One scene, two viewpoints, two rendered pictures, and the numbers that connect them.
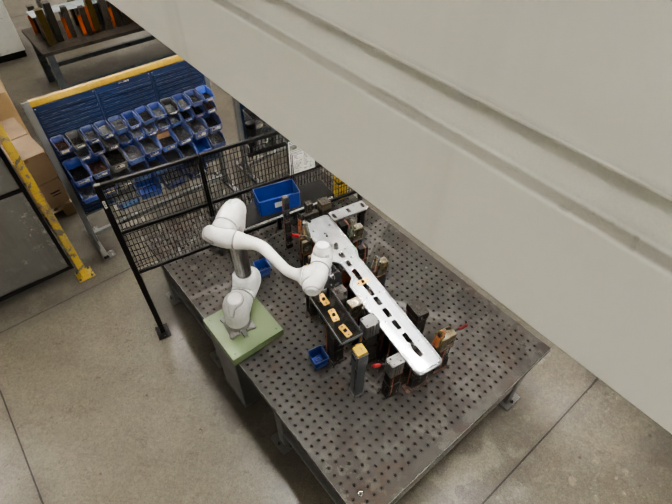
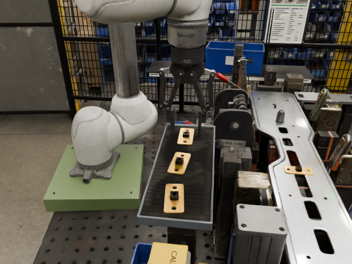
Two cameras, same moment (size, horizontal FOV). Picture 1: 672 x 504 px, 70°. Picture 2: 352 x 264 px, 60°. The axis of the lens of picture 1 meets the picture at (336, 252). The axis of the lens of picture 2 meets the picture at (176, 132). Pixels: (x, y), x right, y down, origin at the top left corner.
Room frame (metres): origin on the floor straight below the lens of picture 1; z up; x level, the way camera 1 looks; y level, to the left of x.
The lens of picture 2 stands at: (1.09, -0.34, 1.58)
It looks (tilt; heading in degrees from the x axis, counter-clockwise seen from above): 30 degrees down; 38
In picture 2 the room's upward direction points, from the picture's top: straight up
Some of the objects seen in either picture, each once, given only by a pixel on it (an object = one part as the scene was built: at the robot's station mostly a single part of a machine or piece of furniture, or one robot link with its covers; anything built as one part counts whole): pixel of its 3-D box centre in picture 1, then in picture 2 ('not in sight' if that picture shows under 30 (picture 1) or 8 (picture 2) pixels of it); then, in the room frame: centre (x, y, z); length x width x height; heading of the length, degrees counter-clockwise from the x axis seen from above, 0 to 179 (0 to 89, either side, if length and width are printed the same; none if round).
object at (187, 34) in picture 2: not in sight; (187, 32); (1.66, 0.07, 1.43); 0.09 x 0.09 x 0.06
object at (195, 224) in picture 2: (335, 314); (184, 164); (1.56, 0.00, 1.16); 0.37 x 0.14 x 0.02; 31
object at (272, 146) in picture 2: (347, 278); (279, 175); (2.08, -0.08, 0.84); 0.12 x 0.05 x 0.29; 121
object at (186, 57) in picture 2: not in sight; (187, 64); (1.66, 0.07, 1.36); 0.08 x 0.07 x 0.09; 120
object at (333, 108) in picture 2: (355, 243); (320, 142); (2.38, -0.14, 0.87); 0.12 x 0.09 x 0.35; 121
